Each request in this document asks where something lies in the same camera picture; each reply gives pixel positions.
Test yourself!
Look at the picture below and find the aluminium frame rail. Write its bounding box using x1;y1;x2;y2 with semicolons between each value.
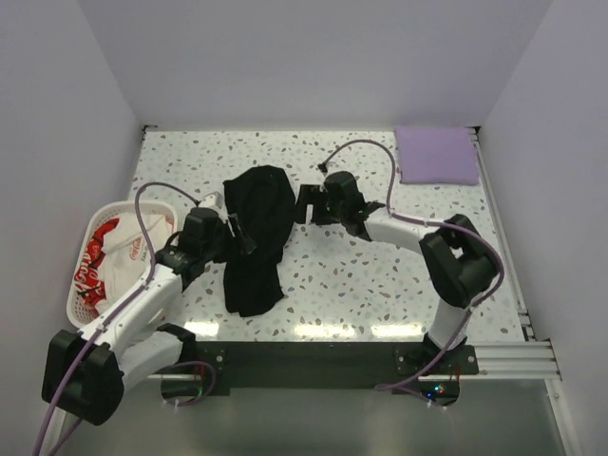
468;126;537;342
474;341;561;380

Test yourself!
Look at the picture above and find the black t shirt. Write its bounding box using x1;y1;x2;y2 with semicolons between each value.
223;165;295;317

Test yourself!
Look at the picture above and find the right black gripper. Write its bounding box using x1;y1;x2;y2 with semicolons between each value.
290;184;347;226

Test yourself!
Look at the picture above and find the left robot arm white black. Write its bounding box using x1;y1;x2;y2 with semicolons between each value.
42;192;255;426

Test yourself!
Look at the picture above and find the folded purple t shirt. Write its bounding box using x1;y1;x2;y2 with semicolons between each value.
395;126;479;186

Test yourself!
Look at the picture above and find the white plastic laundry basket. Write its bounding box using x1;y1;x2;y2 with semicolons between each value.
66;200;151;328

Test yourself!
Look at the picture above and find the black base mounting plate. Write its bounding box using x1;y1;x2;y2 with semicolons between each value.
161;342;480;405

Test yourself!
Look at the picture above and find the white red printed t shirt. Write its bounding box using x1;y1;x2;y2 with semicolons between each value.
73;213;150;316

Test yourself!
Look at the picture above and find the aluminium frame rail front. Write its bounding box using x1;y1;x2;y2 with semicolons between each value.
474;341;561;380

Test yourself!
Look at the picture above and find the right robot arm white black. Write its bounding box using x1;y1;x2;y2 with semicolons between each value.
295;171;504;373

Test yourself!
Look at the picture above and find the aluminium frame rail right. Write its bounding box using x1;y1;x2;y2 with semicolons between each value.
468;126;537;342

